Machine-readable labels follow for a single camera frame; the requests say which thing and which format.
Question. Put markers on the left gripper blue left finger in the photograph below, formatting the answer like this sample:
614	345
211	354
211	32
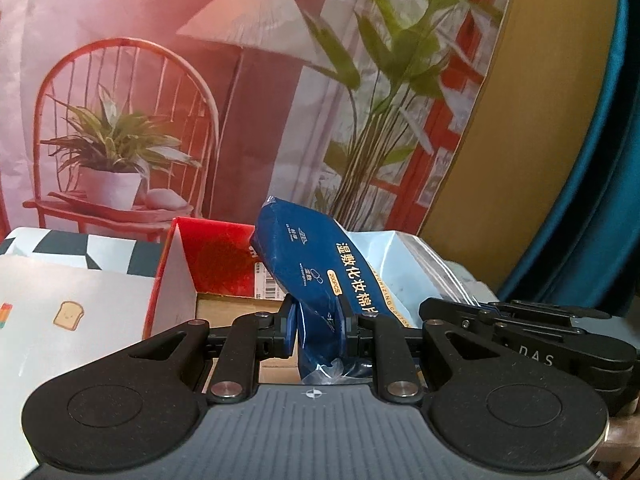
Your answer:
286	327

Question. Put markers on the teal curtain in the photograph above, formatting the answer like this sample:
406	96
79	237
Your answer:
586	253

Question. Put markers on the blue cotton pad package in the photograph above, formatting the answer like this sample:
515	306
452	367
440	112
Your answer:
312	258

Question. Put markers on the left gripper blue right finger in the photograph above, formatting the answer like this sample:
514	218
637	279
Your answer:
349	327

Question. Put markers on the red strawberry cardboard box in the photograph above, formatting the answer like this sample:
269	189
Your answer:
209	270

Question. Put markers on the printed living room backdrop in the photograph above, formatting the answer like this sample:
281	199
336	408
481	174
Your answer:
345	106

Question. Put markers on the wooden wall panel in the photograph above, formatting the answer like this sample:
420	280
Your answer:
524	134

